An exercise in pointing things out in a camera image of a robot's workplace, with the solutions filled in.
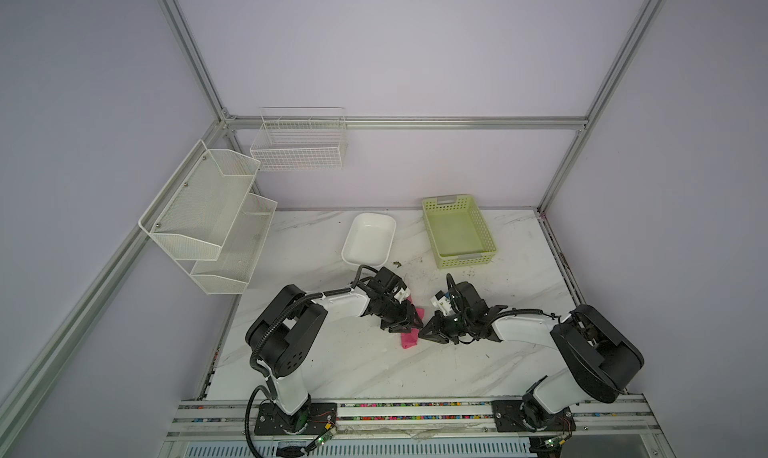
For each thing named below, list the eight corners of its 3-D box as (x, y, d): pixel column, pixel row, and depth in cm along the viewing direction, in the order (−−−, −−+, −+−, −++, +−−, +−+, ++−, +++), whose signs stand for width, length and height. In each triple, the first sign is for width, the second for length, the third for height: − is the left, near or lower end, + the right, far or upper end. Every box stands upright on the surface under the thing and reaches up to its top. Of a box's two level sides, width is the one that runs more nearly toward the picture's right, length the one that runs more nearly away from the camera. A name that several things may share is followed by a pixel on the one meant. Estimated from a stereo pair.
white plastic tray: (340, 264, 106) (338, 254, 101) (357, 221, 120) (355, 210, 115) (387, 272, 104) (387, 262, 99) (398, 227, 118) (398, 216, 113)
